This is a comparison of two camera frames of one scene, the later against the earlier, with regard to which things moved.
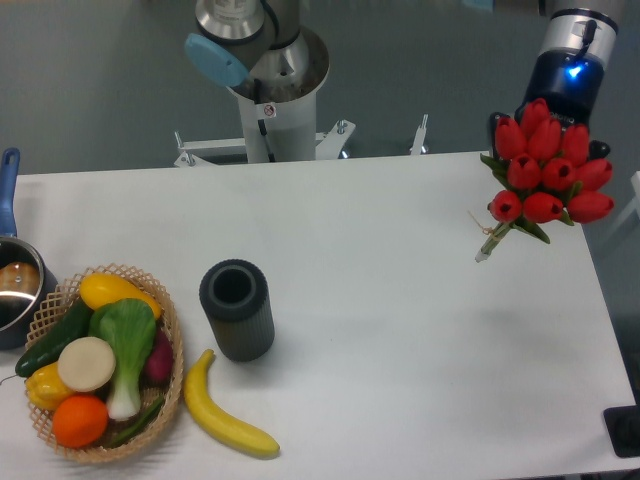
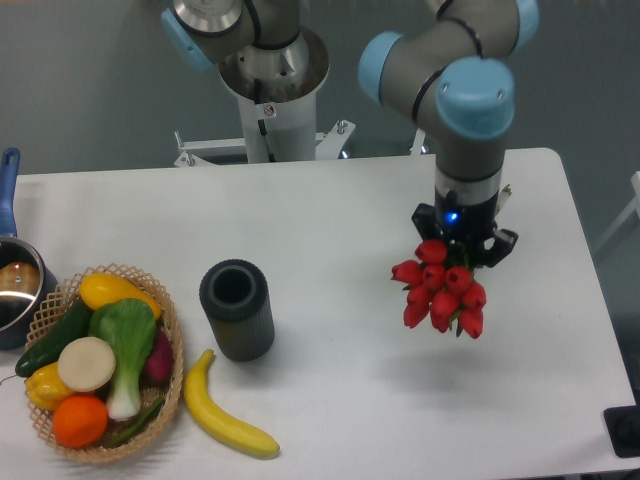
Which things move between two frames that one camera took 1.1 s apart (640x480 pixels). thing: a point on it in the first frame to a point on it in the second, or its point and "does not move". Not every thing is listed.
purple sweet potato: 159,367 does not move
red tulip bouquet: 545,175 to 446,294
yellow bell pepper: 45,387 does not move
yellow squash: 100,288 does not move
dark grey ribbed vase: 236,297 does not move
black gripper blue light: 568,80 to 469,225
